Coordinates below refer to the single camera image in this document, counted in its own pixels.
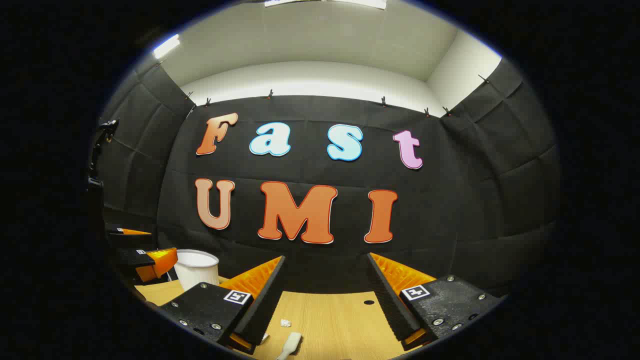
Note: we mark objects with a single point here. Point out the white ribbed garbage bin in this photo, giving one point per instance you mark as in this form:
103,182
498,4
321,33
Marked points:
196,272

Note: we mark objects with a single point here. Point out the white paper ball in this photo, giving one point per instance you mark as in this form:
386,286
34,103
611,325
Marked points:
285,322

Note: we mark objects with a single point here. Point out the ceiling light panel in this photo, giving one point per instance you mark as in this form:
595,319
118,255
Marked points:
166,46
325,2

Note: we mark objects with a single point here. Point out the wooden desktop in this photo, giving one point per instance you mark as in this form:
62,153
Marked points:
330,320

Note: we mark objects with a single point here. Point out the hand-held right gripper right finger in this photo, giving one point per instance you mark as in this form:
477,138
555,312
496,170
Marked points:
390,300

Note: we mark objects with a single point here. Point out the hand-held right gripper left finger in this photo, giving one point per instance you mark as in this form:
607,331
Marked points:
265,305

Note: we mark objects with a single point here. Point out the dark metal stand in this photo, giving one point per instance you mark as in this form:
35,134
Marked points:
107,126

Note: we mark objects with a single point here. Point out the row of black cloth clips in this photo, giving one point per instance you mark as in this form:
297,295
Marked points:
270,94

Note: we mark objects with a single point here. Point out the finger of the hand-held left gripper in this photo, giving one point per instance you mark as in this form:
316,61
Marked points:
127,239
135,257

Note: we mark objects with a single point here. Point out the small grey broom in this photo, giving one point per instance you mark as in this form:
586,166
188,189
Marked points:
291,344

